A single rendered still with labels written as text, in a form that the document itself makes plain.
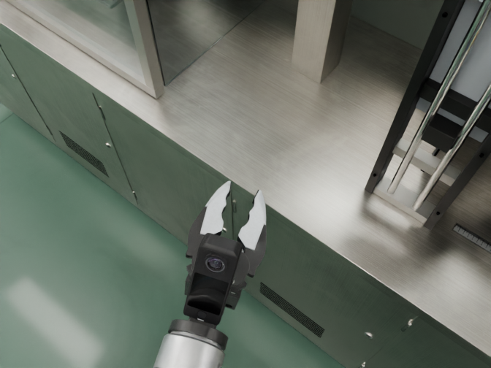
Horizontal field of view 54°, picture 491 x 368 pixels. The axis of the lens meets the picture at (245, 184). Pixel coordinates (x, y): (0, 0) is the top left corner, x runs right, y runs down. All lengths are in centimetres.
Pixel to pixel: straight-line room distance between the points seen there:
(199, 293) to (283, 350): 130
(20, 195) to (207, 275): 180
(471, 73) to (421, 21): 56
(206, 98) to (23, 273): 120
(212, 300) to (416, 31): 99
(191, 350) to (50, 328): 146
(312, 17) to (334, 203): 41
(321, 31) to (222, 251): 72
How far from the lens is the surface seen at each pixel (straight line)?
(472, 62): 79
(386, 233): 103
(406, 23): 136
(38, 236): 215
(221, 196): 63
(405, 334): 120
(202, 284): 55
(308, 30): 115
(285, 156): 109
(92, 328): 194
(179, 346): 56
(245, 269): 59
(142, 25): 105
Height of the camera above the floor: 180
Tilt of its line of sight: 59 degrees down
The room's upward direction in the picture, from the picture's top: straight up
